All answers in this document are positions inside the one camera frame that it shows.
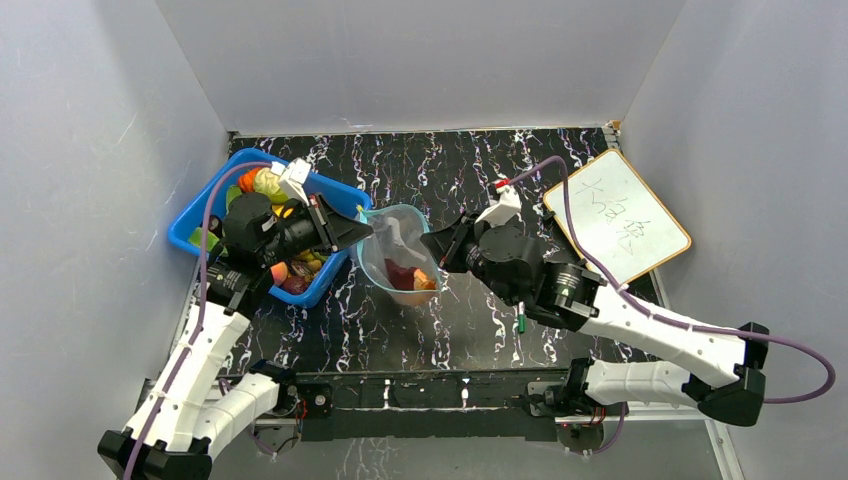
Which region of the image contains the aluminium frame rail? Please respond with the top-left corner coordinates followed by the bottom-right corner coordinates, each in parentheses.
top-left (115, 374), bottom-right (747, 480)

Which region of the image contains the orange papaya slice toy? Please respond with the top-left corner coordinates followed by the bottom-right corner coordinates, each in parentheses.
top-left (384, 258), bottom-right (437, 291)

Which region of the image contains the green cabbage toy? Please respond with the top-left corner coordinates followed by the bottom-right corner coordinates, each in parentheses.
top-left (253, 167), bottom-right (288, 205)

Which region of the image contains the blue plastic bin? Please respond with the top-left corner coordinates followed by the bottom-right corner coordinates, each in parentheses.
top-left (167, 148), bottom-right (372, 309)

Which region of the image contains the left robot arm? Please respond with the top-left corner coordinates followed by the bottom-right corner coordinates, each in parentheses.
top-left (97, 193), bottom-right (373, 479)

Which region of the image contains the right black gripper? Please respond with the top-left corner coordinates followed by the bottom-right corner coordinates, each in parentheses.
top-left (420, 210), bottom-right (519, 308)

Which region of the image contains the green capped white marker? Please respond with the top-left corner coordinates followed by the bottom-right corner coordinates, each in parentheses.
top-left (517, 302), bottom-right (527, 335)

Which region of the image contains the white dry erase board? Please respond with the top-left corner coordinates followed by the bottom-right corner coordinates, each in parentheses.
top-left (543, 149), bottom-right (692, 283)

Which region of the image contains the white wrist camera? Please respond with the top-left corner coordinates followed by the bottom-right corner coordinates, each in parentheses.
top-left (475, 179), bottom-right (522, 227)
top-left (278, 158), bottom-right (312, 203)

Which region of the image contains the peach toy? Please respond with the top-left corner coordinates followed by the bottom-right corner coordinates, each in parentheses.
top-left (270, 262), bottom-right (289, 286)

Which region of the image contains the clear zip top bag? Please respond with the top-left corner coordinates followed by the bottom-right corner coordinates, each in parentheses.
top-left (354, 204), bottom-right (442, 307)

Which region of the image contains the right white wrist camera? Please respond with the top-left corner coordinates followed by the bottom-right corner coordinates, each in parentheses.
top-left (475, 179), bottom-right (522, 227)

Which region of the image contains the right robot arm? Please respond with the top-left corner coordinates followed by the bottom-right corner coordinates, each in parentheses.
top-left (421, 214), bottom-right (768, 427)

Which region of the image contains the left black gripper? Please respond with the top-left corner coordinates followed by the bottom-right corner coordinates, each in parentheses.
top-left (259, 193), bottom-right (374, 267)

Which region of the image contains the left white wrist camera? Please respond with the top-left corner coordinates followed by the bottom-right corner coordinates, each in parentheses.
top-left (278, 158), bottom-right (312, 203)

